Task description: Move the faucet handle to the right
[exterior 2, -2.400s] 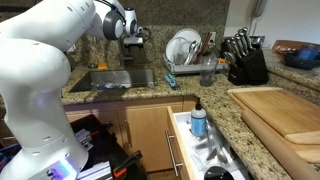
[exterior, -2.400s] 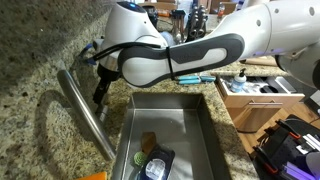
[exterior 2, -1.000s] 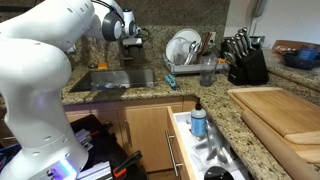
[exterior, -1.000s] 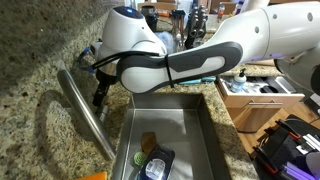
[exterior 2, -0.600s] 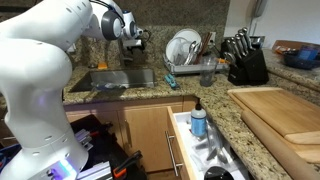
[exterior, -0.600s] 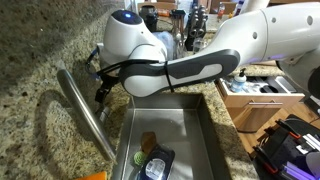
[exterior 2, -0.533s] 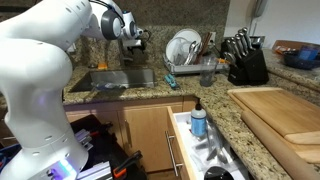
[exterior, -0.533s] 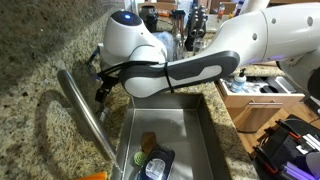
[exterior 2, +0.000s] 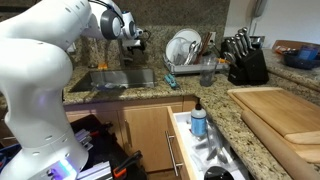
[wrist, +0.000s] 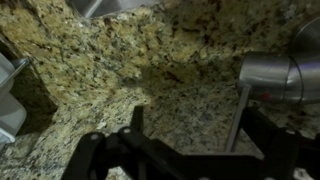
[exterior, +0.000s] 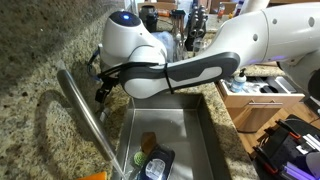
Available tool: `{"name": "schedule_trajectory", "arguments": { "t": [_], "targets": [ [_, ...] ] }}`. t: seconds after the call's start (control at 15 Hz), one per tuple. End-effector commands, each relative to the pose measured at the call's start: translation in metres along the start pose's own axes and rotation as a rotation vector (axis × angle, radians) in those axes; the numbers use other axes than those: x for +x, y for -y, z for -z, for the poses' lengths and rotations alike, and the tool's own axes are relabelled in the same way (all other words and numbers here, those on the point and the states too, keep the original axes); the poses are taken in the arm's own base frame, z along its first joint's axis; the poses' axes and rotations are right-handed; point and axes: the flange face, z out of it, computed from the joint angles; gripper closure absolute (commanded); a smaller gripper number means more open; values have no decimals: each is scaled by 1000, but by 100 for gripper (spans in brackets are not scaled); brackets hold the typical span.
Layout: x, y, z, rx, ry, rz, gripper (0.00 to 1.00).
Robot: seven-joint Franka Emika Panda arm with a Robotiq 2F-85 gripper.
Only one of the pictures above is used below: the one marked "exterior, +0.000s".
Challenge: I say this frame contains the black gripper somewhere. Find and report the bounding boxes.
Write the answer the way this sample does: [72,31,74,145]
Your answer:
[94,66,123,104]

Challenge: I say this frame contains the steel faucet handle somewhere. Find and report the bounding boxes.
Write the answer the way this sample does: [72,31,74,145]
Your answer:
[98,107,112,124]

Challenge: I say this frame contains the brown wooden scraper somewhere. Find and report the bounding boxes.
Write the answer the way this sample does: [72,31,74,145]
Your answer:
[140,131,158,154]

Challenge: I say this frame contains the green scrubber ball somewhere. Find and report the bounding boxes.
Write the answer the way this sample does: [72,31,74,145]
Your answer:
[133,151,148,168]

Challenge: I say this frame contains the orange object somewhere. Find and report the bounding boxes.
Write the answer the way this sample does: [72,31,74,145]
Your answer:
[76,171,108,180]

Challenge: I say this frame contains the black coffee appliance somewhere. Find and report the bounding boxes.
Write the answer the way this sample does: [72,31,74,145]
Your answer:
[139,4,159,34]

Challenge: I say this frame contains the black tray with label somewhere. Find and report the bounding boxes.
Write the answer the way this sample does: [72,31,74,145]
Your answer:
[137,143,176,180]

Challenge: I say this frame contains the stainless steel sink basin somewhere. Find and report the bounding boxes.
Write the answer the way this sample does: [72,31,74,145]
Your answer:
[110,92,232,180]

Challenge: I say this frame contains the utensils in holder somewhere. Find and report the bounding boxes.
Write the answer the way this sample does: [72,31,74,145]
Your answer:
[169,9,188,63]

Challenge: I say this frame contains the clear glass cup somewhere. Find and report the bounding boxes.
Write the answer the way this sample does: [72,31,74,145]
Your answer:
[192,38,206,57]

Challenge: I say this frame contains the black knife block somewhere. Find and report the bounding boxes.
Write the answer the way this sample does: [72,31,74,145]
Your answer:
[184,4,209,52]

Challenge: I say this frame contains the pump bottle with black cap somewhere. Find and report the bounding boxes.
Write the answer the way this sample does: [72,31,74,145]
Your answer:
[229,68,248,94]

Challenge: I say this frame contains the wooden cabinet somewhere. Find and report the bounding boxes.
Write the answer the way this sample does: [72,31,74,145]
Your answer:
[226,106,285,134]

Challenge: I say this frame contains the open wooden drawer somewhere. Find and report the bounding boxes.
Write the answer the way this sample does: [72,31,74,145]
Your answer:
[215,75,306,109]

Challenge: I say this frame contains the blue black cable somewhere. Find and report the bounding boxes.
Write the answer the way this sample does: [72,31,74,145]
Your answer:
[86,49,102,83]

